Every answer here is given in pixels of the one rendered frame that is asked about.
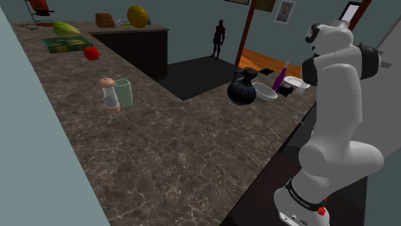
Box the purple bottle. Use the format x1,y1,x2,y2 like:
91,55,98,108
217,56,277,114
271,60,290,92

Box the white bowl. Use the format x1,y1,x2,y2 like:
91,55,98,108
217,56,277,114
252,82,279,103

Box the small grey metal utensil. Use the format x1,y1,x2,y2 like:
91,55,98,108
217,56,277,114
290,114,307,126

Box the red and blue hero figure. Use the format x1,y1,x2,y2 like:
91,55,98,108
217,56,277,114
209,19,227,60

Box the black floor mat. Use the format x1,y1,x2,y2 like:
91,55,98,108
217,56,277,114
156,56,249,101

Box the dark kitchen cabinet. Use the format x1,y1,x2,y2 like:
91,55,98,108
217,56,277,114
88,29,169,82

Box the pale green cup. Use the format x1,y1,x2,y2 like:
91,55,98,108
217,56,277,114
113,78,134,109

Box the clear salt mill, tan caps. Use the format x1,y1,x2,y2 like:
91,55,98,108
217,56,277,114
98,77,121,114

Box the brown bread loaf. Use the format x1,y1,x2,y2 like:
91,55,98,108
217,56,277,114
94,12,116,29

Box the green book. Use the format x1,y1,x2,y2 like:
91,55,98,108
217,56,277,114
41,35,94,55

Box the green yellow squash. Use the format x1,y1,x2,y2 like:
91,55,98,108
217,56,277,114
52,20,82,36

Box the red kitchen appliance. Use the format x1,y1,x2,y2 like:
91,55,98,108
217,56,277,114
19,0,56,31

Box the dark blue vase with handle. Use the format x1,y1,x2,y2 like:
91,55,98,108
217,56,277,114
227,67,258,106

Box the brown door frame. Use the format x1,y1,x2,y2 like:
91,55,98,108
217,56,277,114
234,0,258,67

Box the portrait wall picture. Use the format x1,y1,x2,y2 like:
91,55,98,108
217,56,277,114
273,0,298,26

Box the green wall picture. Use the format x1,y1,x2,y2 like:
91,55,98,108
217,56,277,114
253,0,277,13

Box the black framed wall picture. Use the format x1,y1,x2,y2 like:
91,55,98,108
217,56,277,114
338,1,363,22

